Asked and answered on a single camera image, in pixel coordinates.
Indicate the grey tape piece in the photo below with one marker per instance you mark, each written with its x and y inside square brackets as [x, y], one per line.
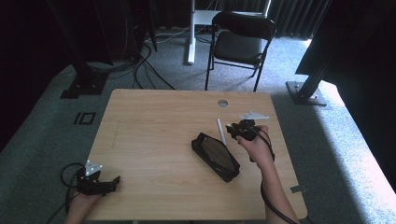
[298, 188]

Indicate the person's left hand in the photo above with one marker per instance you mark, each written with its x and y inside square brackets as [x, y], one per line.
[82, 202]

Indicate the person's right hand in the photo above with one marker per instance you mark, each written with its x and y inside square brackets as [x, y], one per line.
[257, 149]

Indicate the white pen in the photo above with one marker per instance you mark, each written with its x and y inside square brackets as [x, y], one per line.
[221, 132]

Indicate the round grey table grommet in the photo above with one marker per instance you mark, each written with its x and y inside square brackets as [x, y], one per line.
[222, 103]

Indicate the black pencil case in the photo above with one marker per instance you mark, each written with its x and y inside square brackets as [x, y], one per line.
[216, 157]

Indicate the black folding chair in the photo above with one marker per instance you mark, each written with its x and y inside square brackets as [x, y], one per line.
[239, 46]

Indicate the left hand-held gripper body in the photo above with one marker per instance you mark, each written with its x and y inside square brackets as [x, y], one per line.
[88, 182]

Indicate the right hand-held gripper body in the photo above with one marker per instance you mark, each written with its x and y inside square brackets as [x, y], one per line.
[249, 129]

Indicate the black metal stand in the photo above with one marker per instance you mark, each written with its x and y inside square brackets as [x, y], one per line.
[82, 74]
[308, 90]

